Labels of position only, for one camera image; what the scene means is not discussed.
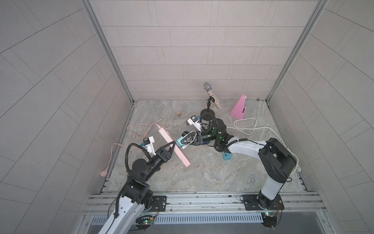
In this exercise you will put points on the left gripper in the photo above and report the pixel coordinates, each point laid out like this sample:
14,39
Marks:
160,154

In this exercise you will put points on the pink power strip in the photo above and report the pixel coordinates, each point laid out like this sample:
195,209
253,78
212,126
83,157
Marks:
174,146

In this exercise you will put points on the white vented cable duct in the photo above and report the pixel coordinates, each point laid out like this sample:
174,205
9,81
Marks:
208,218

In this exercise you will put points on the pink metronome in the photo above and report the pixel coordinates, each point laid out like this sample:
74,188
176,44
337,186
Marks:
239,109

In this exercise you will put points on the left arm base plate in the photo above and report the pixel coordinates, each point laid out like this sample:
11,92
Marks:
156,203

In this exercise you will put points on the aluminium mounting rail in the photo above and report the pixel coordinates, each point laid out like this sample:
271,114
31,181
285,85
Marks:
196,202

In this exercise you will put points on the glitter microphone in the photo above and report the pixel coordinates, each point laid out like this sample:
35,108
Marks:
209,90

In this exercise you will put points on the teal USB charger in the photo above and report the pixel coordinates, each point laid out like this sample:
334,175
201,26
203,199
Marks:
180,144

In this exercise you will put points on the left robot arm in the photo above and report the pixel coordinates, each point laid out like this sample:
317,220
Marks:
134,204

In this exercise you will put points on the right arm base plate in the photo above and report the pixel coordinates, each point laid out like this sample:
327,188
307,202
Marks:
259,202

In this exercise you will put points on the left circuit board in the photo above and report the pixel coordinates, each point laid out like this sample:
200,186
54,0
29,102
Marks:
144,222

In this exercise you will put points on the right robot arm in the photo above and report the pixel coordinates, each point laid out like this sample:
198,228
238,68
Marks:
277,160

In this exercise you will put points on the circuit board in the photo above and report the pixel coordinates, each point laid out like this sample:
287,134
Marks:
144,222
271,219

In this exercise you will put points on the right circuit board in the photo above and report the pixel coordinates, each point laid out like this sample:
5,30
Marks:
271,219

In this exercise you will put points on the black microphone stand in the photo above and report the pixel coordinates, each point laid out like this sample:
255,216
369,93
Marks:
208,114

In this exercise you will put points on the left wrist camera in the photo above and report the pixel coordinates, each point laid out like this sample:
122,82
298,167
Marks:
148,145

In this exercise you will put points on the teal power strip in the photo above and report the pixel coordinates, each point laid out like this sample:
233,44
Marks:
226,156

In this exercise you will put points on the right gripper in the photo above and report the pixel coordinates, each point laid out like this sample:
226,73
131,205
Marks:
200,139

